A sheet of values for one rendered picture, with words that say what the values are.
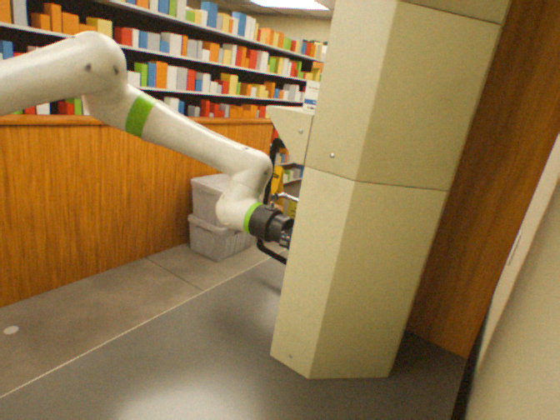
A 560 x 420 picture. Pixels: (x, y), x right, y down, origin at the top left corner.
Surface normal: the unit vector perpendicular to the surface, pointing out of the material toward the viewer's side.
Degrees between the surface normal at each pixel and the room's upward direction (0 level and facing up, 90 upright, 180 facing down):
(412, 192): 90
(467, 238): 90
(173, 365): 0
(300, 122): 90
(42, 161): 90
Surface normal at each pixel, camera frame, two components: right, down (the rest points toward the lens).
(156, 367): 0.16, -0.93
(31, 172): 0.82, 0.31
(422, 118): 0.18, 0.36
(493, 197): -0.55, 0.19
